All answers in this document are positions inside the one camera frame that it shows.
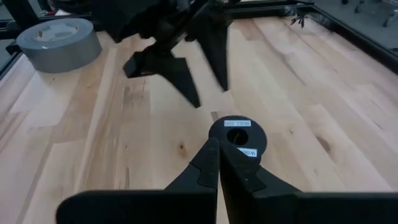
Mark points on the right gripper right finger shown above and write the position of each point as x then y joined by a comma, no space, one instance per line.
280,208

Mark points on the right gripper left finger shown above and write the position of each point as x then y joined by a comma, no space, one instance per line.
186,205

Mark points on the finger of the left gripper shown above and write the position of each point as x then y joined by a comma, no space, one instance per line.
174,71
214,40

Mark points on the grey duct tape roll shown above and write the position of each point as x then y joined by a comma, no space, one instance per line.
62,56

